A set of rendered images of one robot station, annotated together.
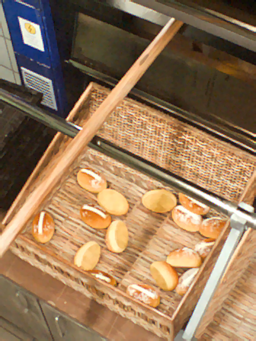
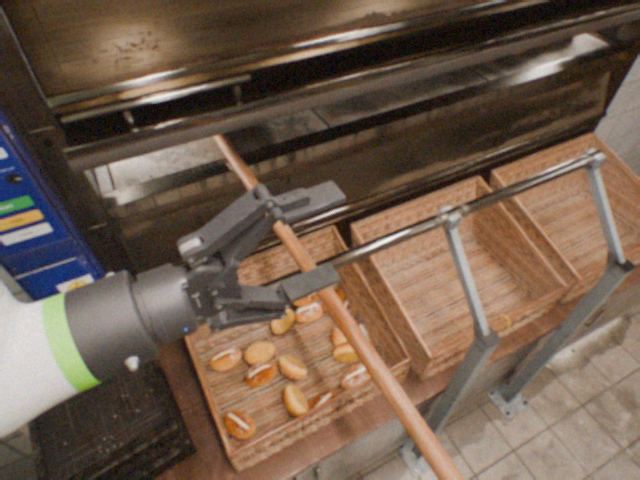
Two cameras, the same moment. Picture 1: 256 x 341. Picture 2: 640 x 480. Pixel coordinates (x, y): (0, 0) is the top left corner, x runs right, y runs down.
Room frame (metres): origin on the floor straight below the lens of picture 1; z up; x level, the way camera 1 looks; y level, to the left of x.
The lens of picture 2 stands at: (0.75, 0.53, 1.84)
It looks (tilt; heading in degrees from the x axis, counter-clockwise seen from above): 48 degrees down; 294
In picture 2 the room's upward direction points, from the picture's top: straight up
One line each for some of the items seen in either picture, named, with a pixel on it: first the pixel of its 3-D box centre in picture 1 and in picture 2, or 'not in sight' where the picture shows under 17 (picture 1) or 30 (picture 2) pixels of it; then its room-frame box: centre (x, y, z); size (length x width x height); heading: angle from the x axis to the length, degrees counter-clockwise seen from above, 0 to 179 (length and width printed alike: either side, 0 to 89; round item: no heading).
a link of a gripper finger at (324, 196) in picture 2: not in sight; (308, 202); (0.89, 0.25, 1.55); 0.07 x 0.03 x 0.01; 53
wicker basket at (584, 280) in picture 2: not in sight; (578, 211); (0.32, -0.93, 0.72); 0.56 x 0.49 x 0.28; 52
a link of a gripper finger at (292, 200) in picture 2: not in sight; (283, 196); (0.90, 0.27, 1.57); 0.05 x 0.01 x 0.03; 53
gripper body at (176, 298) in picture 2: not in sight; (194, 292); (0.97, 0.36, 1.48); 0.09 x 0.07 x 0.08; 53
